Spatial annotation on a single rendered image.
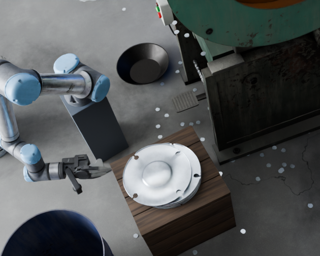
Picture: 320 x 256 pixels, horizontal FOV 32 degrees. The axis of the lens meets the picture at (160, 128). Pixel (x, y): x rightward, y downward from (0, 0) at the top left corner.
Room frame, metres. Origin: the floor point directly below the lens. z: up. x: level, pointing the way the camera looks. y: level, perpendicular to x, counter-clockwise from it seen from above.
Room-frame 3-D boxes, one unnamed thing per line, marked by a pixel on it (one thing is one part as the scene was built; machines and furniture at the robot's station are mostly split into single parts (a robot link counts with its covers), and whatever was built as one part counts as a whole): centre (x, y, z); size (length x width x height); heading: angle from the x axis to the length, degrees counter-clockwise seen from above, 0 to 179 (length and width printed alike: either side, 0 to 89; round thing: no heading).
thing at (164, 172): (1.16, 0.07, 0.40); 0.29 x 0.29 x 0.01
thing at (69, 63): (1.65, 0.29, 0.62); 0.13 x 0.12 x 0.14; 36
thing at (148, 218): (1.15, 0.04, 0.18); 0.40 x 0.38 x 0.35; 98
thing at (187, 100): (1.65, -0.40, 0.14); 0.59 x 0.10 x 0.05; 91
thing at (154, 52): (2.05, -0.02, 0.04); 0.30 x 0.30 x 0.07
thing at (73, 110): (1.66, 0.29, 0.23); 0.18 x 0.18 x 0.45; 14
